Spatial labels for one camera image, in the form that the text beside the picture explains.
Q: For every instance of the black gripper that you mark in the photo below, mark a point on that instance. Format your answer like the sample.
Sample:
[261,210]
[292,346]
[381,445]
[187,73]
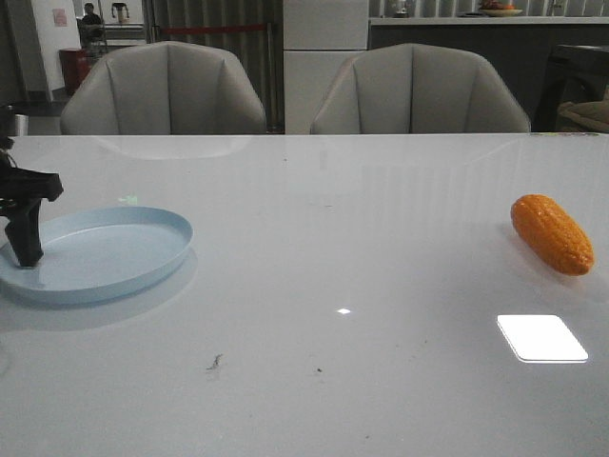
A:
[21,194]

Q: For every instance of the light blue plate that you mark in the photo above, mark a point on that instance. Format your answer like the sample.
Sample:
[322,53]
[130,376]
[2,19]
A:
[99,255]

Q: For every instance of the orange corn cob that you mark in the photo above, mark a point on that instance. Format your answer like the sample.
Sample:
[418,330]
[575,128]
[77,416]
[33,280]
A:
[553,234]

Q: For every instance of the red bin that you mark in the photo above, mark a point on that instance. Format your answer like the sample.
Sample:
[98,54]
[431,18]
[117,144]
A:
[75,68]

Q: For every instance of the grey chair on left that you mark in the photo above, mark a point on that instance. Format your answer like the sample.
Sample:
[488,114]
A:
[165,88]

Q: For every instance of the grey chair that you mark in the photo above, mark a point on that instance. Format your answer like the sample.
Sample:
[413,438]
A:
[418,89]
[165,88]

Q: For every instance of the seated person in background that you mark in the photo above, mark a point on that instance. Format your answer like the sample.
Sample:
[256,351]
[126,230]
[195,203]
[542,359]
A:
[90,25]

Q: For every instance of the red barrier belt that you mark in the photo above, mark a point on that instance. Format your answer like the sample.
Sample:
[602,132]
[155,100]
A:
[212,30]

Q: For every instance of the white refrigerator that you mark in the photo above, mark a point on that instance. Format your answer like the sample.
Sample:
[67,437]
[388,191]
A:
[318,36]

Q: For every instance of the grey chair on right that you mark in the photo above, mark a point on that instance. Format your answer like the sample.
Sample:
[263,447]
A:
[418,89]

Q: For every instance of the fruit bowl on counter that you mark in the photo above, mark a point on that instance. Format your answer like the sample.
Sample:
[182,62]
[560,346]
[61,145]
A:
[495,8]

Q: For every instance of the dark grey cabinet counter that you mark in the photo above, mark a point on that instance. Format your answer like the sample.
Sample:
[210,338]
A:
[545,61]

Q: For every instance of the beige cushioned seat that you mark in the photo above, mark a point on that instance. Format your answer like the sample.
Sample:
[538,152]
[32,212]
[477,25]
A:
[592,116]

